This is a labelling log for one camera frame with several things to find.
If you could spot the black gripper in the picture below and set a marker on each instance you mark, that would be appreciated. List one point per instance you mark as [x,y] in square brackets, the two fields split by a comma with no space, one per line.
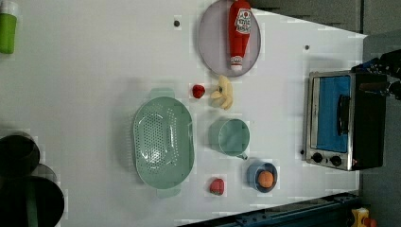
[387,65]

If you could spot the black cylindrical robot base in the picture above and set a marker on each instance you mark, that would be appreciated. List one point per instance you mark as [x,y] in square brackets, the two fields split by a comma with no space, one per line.
[30,196]

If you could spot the silver black toaster oven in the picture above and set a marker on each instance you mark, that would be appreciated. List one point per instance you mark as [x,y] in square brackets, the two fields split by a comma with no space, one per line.
[363,116]

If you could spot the yellow red emergency button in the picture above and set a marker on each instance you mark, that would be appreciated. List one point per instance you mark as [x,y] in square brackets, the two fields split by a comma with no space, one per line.
[362,218]

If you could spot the red ketchup bottle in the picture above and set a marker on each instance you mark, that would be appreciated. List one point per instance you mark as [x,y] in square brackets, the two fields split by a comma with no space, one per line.
[239,28]

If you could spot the orange fruit toy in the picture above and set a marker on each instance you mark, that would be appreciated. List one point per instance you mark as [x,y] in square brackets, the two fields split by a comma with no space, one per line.
[265,179]

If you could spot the peeled banana toy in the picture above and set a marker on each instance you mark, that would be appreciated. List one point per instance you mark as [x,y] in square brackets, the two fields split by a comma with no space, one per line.
[224,93]

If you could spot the small blue bowl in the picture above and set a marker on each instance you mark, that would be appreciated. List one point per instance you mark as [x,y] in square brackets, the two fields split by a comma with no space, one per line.
[253,171]

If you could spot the green measuring cup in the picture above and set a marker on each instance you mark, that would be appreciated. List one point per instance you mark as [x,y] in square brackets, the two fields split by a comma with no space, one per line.
[230,137]

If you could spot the grey round plate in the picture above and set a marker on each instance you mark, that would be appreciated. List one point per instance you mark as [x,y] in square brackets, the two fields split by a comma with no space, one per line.
[213,40]

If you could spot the small red strawberry toy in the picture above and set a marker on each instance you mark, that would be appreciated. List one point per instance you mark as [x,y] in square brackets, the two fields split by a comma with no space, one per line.
[198,91]

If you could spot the red pepper toy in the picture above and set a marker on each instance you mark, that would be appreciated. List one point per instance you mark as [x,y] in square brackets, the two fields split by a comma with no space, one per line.
[217,186]

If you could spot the green plastic colander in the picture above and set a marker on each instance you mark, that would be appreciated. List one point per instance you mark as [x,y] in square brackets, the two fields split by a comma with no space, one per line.
[162,134]

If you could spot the green white cup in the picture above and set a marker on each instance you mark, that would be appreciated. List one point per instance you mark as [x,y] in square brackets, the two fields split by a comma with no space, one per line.
[8,22]

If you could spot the blue metal table frame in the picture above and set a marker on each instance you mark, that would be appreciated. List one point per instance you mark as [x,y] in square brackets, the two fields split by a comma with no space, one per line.
[329,211]

